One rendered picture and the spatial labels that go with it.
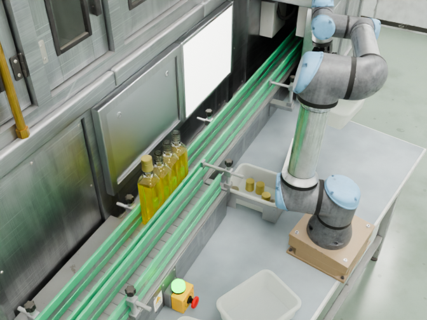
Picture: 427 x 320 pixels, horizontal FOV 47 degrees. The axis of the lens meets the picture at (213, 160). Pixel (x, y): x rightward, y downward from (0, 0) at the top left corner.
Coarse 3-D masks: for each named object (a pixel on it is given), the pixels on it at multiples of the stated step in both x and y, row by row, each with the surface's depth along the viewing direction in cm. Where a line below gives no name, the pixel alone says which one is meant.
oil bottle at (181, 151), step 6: (180, 144) 166; (174, 150) 165; (180, 150) 165; (186, 150) 168; (180, 156) 166; (186, 156) 170; (180, 162) 167; (186, 162) 171; (180, 168) 169; (186, 168) 173; (180, 174) 170; (186, 174) 174; (180, 180) 172
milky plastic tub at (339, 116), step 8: (344, 104) 192; (352, 104) 192; (360, 104) 186; (336, 112) 176; (344, 112) 188; (352, 112) 177; (328, 120) 181; (336, 120) 178; (344, 120) 178; (336, 128) 181
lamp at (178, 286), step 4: (176, 280) 153; (180, 280) 153; (172, 284) 152; (176, 284) 152; (180, 284) 152; (184, 284) 152; (172, 288) 152; (176, 288) 151; (180, 288) 151; (184, 288) 152; (176, 292) 152; (180, 292) 152
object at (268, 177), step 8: (240, 168) 196; (248, 168) 197; (256, 168) 196; (232, 176) 192; (248, 176) 199; (256, 176) 198; (264, 176) 196; (272, 176) 194; (240, 184) 198; (272, 184) 196; (240, 192) 185; (248, 192) 195; (272, 192) 195; (256, 200) 182; (264, 200) 182
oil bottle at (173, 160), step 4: (172, 152) 163; (164, 156) 162; (168, 156) 161; (172, 156) 162; (176, 156) 163; (164, 160) 161; (168, 160) 161; (172, 160) 161; (176, 160) 163; (168, 164) 161; (172, 164) 162; (176, 164) 164; (172, 168) 162; (176, 168) 165; (172, 172) 163; (176, 172) 166; (172, 176) 164; (176, 176) 167; (172, 180) 165; (176, 180) 168; (172, 184) 166; (176, 184) 169; (172, 188) 168
